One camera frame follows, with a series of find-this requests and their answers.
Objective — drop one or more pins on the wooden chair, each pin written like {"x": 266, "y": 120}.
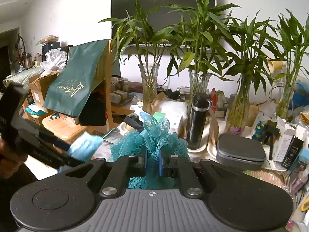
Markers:
{"x": 70, "y": 130}

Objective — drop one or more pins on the brown paper bag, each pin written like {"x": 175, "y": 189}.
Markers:
{"x": 159, "y": 101}

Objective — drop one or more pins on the paper cup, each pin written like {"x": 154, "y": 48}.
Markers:
{"x": 276, "y": 65}

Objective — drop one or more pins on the blue plastic item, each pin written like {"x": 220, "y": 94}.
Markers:
{"x": 301, "y": 95}

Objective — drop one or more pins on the glass vase with lucky bamboo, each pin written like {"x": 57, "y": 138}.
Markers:
{"x": 284, "y": 101}
{"x": 148, "y": 89}
{"x": 199, "y": 82}
{"x": 239, "y": 106}

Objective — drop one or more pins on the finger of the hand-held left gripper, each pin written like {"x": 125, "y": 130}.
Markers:
{"x": 61, "y": 146}
{"x": 70, "y": 160}

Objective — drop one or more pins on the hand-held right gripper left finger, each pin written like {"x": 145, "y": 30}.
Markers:
{"x": 144, "y": 159}

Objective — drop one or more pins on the tall white box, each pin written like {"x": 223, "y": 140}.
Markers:
{"x": 283, "y": 140}

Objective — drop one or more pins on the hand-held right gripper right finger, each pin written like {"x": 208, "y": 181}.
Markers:
{"x": 163, "y": 163}

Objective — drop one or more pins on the checked cloth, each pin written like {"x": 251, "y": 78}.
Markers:
{"x": 21, "y": 75}

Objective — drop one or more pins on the tall black box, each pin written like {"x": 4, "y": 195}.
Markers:
{"x": 292, "y": 153}

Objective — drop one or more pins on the orange yellow packet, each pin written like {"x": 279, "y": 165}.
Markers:
{"x": 305, "y": 119}

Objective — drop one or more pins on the teal mesh bath loofah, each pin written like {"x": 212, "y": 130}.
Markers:
{"x": 154, "y": 135}

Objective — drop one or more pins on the silver kettle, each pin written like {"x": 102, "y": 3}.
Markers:
{"x": 27, "y": 61}

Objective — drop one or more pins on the small black stand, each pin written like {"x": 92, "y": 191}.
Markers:
{"x": 271, "y": 135}

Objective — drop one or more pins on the small blue box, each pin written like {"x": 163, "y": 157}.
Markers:
{"x": 301, "y": 160}

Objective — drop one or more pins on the open cardboard carton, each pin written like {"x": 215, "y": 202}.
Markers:
{"x": 39, "y": 87}

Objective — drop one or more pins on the dark green paper bag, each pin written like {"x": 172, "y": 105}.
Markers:
{"x": 72, "y": 82}

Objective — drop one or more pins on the white plate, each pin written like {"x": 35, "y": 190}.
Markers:
{"x": 207, "y": 151}

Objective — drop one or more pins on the wall television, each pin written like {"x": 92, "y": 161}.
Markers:
{"x": 164, "y": 2}

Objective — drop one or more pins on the black thermos bottle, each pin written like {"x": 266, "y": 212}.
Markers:
{"x": 198, "y": 123}

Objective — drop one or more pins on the person's left hand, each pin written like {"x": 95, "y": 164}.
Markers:
{"x": 12, "y": 154}

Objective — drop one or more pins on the clear plastic bags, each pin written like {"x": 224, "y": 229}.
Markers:
{"x": 54, "y": 59}

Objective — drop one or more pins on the white box with green sticker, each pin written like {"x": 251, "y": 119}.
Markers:
{"x": 177, "y": 122}

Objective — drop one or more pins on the blue face mask packet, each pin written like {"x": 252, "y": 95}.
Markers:
{"x": 82, "y": 147}

